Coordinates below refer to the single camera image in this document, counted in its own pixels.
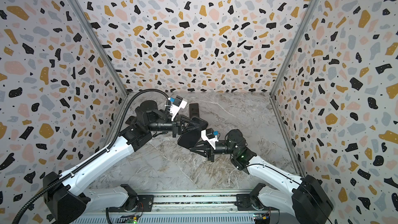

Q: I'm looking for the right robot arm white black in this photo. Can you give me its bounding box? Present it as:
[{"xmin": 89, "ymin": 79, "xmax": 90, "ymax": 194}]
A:
[{"xmin": 189, "ymin": 129, "xmax": 334, "ymax": 224}]

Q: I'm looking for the purple phone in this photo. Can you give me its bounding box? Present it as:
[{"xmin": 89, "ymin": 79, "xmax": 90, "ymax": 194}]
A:
[{"xmin": 184, "ymin": 117, "xmax": 208, "ymax": 134}]

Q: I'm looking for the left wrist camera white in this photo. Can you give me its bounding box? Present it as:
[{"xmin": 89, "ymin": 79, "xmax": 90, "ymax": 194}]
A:
[{"xmin": 168, "ymin": 96, "xmax": 187, "ymax": 121}]

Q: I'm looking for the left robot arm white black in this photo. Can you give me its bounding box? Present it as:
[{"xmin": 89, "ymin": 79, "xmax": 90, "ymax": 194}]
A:
[{"xmin": 43, "ymin": 97, "xmax": 208, "ymax": 224}]

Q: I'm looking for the phone in pink case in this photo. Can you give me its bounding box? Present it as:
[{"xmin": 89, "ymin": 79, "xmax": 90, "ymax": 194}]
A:
[{"xmin": 189, "ymin": 103, "xmax": 200, "ymax": 118}]

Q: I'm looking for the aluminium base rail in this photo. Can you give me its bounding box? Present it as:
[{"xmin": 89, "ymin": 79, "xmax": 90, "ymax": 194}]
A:
[{"xmin": 60, "ymin": 189, "xmax": 327, "ymax": 224}]

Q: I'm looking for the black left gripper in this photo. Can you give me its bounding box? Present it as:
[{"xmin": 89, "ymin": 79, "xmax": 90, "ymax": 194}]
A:
[{"xmin": 148, "ymin": 114, "xmax": 200, "ymax": 138}]

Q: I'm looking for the black phone case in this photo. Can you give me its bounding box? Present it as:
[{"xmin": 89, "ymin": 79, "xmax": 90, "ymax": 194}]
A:
[{"xmin": 177, "ymin": 129, "xmax": 201, "ymax": 149}]

